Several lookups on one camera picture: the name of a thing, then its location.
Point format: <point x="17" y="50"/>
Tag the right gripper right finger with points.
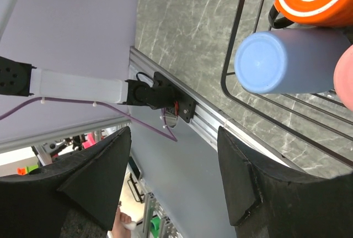
<point x="267" y="199"/>

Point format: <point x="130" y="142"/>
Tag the blue plastic cup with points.
<point x="289" y="61"/>

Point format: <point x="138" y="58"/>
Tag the salmon plastic cup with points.
<point x="343" y="78"/>

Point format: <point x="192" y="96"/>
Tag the orange mug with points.
<point x="320" y="13"/>

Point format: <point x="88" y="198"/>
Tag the person's hand in background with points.
<point x="123" y="226"/>

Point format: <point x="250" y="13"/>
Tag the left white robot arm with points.
<point x="20" y="79"/>

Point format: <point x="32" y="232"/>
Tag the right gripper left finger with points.
<point x="76" y="196"/>

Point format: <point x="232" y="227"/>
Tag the black wire dish rack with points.
<point x="319" y="122"/>

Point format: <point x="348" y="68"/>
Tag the aluminium mounting rail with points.
<point x="207" y="117"/>

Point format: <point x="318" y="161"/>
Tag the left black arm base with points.
<point x="158" y="92"/>

